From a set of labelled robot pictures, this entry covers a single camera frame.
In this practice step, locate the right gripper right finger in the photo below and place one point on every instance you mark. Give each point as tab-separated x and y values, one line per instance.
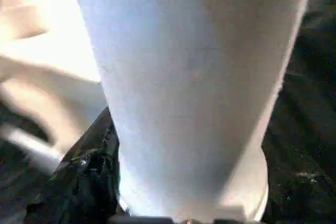
302	182

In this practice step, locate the black plastic mat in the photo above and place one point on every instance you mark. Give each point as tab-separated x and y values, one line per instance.
315	37

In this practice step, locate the white plastic table leg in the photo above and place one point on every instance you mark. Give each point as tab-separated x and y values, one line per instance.
189	90

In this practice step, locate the white plastic table top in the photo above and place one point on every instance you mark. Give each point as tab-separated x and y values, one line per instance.
47	51

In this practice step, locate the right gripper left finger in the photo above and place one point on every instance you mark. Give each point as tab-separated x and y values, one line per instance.
86	187

